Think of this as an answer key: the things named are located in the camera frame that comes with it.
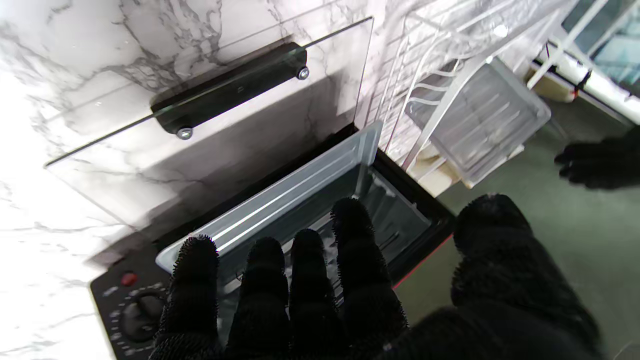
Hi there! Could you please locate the glass oven door black handle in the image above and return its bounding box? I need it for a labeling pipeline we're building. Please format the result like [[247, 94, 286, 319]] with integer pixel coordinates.
[[44, 16, 375, 231]]

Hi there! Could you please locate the red and black toaster oven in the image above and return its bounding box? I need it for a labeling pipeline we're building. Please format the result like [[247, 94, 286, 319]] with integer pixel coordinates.
[[89, 122, 456, 360]]

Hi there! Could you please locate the white metal frame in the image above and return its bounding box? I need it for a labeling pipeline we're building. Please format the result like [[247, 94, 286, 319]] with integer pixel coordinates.
[[527, 0, 640, 126]]

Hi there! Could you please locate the black oven knob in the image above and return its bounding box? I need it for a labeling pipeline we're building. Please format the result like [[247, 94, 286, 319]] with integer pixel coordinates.
[[121, 292, 169, 344]]

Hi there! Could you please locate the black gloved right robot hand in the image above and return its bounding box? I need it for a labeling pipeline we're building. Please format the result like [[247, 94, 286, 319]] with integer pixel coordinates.
[[150, 194, 603, 360]]

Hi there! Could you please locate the ribbed metal baking tray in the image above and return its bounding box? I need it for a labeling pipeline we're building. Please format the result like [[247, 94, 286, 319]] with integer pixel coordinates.
[[156, 121, 383, 296], [405, 56, 552, 185]]

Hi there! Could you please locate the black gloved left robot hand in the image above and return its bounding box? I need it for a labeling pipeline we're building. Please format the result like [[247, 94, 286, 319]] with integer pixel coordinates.
[[554, 127, 640, 191]]

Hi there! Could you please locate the white wire dish rack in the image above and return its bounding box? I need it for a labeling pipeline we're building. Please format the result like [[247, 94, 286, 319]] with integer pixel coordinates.
[[370, 0, 576, 171]]

